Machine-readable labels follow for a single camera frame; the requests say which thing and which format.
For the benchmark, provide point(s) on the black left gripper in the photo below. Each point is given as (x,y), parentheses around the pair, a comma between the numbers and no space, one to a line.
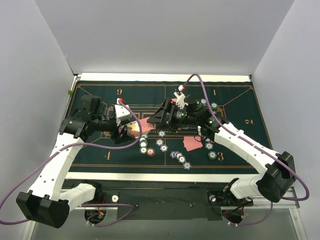
(117,132)

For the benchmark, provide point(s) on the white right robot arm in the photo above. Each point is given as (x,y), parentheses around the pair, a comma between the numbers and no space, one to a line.
(275,170)

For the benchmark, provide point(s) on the green poker table mat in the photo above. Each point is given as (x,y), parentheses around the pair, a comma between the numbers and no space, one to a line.
(237,102)

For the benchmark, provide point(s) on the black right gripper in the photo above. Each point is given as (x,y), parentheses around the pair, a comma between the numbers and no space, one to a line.
(170,116)

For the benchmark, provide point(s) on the red poker chip stack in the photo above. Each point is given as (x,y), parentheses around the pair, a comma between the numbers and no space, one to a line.
(150,152)

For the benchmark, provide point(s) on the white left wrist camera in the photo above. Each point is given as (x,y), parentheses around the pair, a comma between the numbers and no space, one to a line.
(122,115)

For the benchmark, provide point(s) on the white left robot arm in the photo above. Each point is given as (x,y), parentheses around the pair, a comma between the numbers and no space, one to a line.
(44,202)

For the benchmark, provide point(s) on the green poker chip stack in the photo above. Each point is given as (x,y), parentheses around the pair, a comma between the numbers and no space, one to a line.
(212,155)

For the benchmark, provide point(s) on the red playing card deck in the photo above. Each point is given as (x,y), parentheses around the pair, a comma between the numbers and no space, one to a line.
(134,129)

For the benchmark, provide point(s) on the aluminium mounting rail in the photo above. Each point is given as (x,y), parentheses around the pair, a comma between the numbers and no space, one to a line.
(175,200)

